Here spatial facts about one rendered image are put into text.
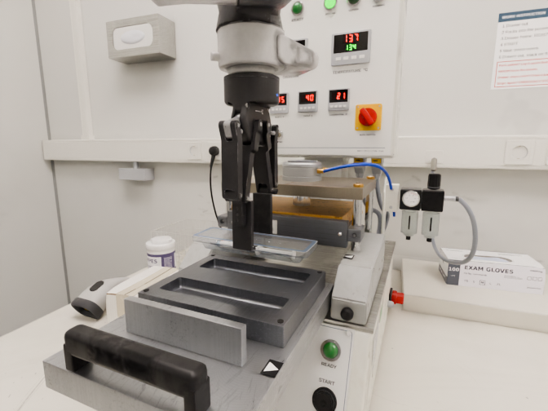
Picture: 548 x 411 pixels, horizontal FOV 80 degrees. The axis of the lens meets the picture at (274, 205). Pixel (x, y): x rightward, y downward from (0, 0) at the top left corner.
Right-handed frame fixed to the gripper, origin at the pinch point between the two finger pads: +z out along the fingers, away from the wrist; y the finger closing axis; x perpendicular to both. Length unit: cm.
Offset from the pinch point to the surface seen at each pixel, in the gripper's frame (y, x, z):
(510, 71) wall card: -79, 44, -32
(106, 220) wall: -68, -119, 28
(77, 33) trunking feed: -67, -124, -59
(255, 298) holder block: 7.2, 4.0, 7.8
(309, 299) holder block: 4.6, 10.3, 7.9
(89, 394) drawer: 24.7, -4.0, 10.8
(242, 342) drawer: 17.4, 7.9, 6.7
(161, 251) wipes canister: -29, -47, 21
